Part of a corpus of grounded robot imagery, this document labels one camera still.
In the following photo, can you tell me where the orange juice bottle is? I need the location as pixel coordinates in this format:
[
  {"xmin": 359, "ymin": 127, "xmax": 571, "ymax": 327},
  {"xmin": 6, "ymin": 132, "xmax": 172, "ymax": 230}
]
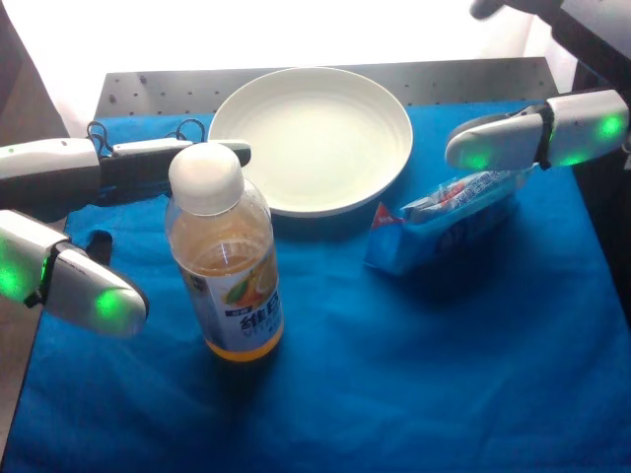
[{"xmin": 165, "ymin": 142, "xmax": 286, "ymax": 365}]

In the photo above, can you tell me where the blue cloth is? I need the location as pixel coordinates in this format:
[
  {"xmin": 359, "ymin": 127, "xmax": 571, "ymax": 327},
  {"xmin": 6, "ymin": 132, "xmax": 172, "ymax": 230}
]
[{"xmin": 2, "ymin": 101, "xmax": 631, "ymax": 473}]

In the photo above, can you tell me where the blue plastic packet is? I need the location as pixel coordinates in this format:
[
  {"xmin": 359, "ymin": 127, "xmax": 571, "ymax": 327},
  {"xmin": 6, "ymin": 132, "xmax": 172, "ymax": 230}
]
[{"xmin": 363, "ymin": 165, "xmax": 538, "ymax": 276}]

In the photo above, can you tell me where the white round plate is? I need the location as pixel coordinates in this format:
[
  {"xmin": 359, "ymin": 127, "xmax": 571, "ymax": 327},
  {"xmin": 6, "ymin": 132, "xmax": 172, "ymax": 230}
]
[{"xmin": 207, "ymin": 66, "xmax": 414, "ymax": 218}]

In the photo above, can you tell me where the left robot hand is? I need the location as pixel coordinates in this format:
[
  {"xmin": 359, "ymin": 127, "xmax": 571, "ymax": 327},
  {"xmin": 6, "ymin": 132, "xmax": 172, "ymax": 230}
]
[{"xmin": 0, "ymin": 120, "xmax": 253, "ymax": 340}]

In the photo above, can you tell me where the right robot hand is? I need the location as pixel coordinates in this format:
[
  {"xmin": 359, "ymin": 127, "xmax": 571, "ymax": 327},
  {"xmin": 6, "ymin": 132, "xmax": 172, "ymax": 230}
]
[{"xmin": 445, "ymin": 0, "xmax": 631, "ymax": 172}]

